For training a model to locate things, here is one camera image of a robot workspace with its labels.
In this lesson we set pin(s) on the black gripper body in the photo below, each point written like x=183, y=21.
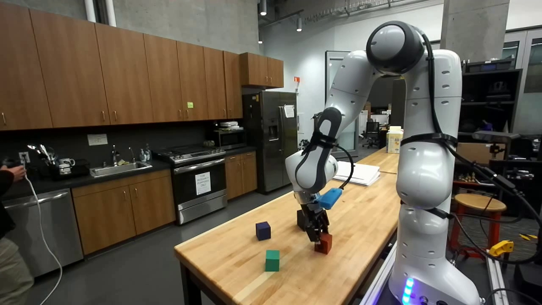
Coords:
x=315, y=218

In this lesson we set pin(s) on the red cube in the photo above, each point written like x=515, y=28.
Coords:
x=323, y=245

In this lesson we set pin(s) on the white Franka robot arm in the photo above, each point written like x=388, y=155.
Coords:
x=425, y=170

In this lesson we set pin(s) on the green cube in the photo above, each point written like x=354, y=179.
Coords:
x=273, y=260

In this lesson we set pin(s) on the narrow brown lower cabinet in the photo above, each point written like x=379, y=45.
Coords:
x=241, y=175

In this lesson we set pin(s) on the stainless steel refrigerator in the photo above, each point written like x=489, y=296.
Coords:
x=268, y=141

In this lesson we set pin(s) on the white paper sheet on oven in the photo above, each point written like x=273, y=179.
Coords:
x=202, y=184

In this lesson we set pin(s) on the black countertop microwave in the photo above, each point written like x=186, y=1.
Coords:
x=229, y=136

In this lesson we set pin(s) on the stainless steel oven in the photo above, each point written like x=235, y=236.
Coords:
x=195, y=187

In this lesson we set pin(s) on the red legged stool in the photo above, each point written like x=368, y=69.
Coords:
x=479, y=206

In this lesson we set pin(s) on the small cabinet above refrigerator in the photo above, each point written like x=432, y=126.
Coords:
x=263, y=70

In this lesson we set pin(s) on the green sticker on cabinet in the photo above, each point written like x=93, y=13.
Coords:
x=190, y=106

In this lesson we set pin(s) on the brown cardboard box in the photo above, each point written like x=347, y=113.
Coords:
x=479, y=153

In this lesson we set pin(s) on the yellow clamp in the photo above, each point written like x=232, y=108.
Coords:
x=501, y=248

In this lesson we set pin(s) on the wide brown lower cabinet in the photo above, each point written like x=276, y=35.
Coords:
x=124, y=209

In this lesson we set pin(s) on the steel kitchen sink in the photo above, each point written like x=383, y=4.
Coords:
x=119, y=170

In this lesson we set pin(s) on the black storage shelf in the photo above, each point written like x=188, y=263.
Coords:
x=491, y=103

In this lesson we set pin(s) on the silver kettle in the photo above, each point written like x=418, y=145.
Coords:
x=64, y=167

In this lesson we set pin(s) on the stainless steel dishwasher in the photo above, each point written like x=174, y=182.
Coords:
x=47, y=238

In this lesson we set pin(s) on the person in dark hoodie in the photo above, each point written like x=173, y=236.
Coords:
x=10, y=255

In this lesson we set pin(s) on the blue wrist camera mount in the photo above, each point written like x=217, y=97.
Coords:
x=329, y=199

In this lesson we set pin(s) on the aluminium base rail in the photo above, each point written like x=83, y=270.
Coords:
x=376, y=280

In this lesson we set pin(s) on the black metal table frame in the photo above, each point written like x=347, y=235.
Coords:
x=190, y=289

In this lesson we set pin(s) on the white wall outlet plate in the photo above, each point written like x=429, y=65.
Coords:
x=97, y=140

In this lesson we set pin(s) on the brown upper wall cabinets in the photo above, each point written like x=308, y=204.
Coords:
x=112, y=74

